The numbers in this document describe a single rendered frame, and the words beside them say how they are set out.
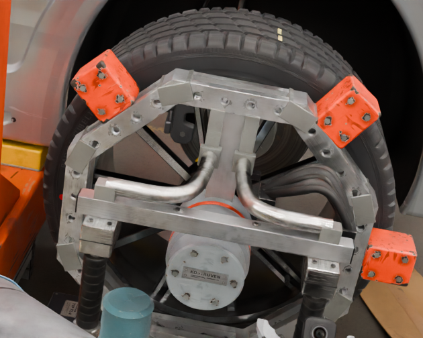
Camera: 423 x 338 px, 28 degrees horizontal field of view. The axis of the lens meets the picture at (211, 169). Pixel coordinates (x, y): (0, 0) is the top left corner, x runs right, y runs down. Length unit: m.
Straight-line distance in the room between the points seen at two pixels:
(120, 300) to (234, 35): 0.50
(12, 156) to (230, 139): 0.72
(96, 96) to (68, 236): 0.28
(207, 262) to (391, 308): 1.73
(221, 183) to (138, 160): 2.23
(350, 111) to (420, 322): 1.70
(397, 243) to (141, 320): 0.47
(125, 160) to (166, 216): 2.39
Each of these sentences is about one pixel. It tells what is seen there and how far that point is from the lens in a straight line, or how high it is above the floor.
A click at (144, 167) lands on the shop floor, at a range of 3.60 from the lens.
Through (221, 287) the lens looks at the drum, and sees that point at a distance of 1.37.
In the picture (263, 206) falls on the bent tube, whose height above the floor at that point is 1.01.
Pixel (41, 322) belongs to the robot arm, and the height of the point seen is 1.12.
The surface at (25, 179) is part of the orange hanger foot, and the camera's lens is 1.95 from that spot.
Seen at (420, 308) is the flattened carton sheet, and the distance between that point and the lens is 3.08.
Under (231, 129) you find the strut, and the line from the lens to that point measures 1.40.
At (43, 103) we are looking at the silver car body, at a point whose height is 0.85.
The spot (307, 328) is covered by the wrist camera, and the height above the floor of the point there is 0.91.
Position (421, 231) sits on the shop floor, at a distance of 3.61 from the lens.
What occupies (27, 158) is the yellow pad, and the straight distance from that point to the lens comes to 1.98.
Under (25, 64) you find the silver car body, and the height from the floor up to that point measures 0.94.
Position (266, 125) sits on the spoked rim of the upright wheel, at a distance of 1.51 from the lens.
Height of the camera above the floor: 1.59
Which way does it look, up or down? 25 degrees down
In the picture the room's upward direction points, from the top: 11 degrees clockwise
